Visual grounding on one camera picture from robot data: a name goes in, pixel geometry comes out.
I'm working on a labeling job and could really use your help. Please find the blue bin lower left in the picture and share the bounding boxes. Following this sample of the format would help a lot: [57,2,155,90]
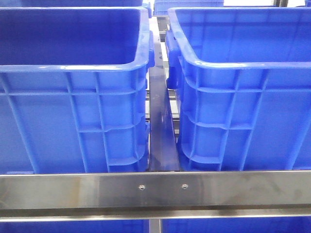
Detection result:
[0,220,149,233]

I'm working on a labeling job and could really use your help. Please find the blue plastic bin behind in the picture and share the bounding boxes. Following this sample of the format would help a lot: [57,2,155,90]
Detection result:
[166,7,311,171]

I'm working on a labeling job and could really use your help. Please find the metal centre divider bar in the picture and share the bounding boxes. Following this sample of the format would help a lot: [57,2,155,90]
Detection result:
[149,17,180,171]

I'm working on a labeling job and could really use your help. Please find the blue crate far back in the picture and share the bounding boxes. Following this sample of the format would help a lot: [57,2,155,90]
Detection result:
[154,0,224,16]

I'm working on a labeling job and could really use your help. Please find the blue bin lower right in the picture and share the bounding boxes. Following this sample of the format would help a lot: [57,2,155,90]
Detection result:
[162,216,311,233]

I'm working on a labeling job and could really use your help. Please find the blue plastic bin with buttons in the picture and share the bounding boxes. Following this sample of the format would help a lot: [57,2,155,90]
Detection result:
[0,7,155,175]

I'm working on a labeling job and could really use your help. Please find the stainless steel front rail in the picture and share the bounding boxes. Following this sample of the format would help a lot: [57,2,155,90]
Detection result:
[0,170,311,222]

